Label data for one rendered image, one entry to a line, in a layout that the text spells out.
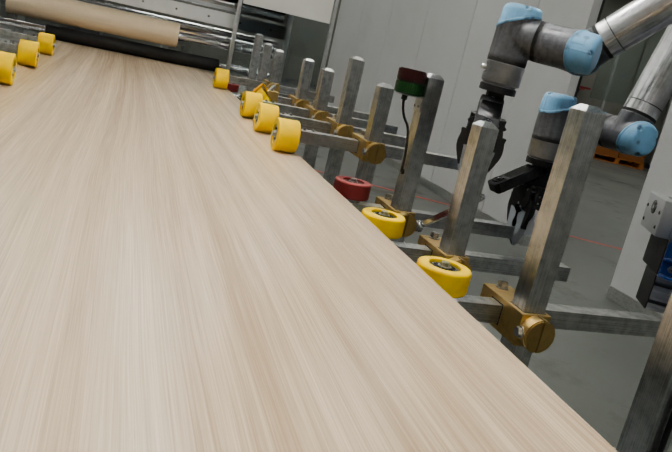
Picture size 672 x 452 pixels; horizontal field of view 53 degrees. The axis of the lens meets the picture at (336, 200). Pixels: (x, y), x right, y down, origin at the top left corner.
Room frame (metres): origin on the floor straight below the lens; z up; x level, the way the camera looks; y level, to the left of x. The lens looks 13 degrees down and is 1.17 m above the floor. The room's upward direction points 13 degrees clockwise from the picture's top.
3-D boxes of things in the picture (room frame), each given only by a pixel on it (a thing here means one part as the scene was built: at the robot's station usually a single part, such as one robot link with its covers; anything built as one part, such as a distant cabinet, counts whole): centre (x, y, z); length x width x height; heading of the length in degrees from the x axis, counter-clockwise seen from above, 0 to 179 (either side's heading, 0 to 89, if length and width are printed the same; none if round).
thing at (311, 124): (1.92, 0.01, 0.95); 0.50 x 0.04 x 0.04; 110
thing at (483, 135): (1.17, -0.22, 0.86); 0.03 x 0.03 x 0.48; 20
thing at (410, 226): (1.42, -0.13, 0.84); 0.13 x 0.06 x 0.05; 20
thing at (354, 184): (1.41, -0.03, 0.85); 0.08 x 0.08 x 0.11
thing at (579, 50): (1.29, -0.36, 1.26); 0.11 x 0.11 x 0.08; 61
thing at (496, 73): (1.33, -0.26, 1.19); 0.08 x 0.08 x 0.05
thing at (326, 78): (2.11, 0.11, 0.86); 0.03 x 0.03 x 0.48; 20
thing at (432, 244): (1.19, -0.22, 0.84); 0.13 x 0.06 x 0.05; 20
